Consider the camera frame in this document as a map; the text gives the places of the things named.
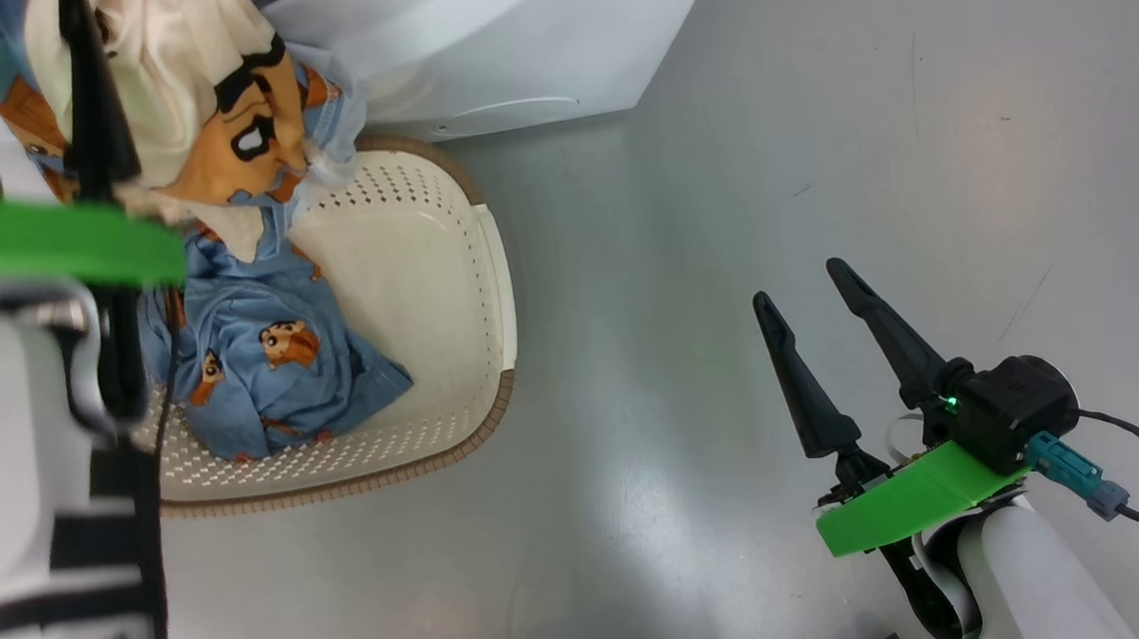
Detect round white filter cover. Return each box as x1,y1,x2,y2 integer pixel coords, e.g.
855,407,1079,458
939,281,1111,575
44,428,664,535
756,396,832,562
432,91,582,127

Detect cream perforated laundry basket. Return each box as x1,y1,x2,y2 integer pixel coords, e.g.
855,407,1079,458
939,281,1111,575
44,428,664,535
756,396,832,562
112,127,528,521

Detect white front-load washing machine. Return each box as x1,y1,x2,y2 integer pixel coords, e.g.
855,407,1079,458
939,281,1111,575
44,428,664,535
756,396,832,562
0,0,735,173

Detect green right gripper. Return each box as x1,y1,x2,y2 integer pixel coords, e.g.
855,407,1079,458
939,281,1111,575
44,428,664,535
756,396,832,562
749,245,1037,564

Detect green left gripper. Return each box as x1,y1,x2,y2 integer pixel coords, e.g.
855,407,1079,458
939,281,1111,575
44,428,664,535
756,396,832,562
0,0,190,298

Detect cream cartoon print garment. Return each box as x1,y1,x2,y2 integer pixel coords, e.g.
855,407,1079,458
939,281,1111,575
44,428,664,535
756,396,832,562
0,0,378,282

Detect right cable with teal plug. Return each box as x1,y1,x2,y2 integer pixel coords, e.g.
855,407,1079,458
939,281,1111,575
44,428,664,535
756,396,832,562
1022,405,1139,543

